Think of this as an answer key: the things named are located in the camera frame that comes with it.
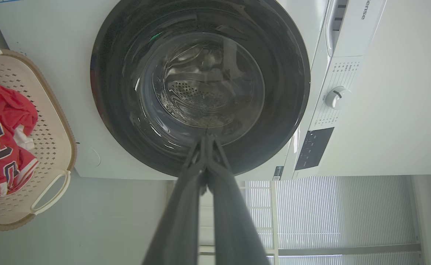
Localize steel perforated washer drum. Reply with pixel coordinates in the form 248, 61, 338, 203
153, 40, 264, 128

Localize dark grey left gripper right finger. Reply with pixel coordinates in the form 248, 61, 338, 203
206, 135, 271, 265

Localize white front-load washing machine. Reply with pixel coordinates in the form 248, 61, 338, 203
0, 0, 388, 181

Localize cream perforated laundry basket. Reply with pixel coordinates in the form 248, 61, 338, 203
0, 48, 77, 232

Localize round white filter cover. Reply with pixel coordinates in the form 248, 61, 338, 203
76, 144, 101, 169

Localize white detergent drawer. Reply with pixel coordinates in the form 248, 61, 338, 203
325, 0, 388, 58

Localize black washer display panel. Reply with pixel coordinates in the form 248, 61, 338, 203
295, 127, 335, 171

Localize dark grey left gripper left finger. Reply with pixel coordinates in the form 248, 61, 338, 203
142, 135, 206, 265

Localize red basketball jersey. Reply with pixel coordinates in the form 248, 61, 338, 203
0, 80, 39, 206

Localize white round program knob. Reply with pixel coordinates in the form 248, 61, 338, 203
325, 86, 351, 110

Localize white window blinds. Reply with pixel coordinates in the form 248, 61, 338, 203
237, 176, 422, 265

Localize white garment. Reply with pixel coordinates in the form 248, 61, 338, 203
14, 125, 35, 150

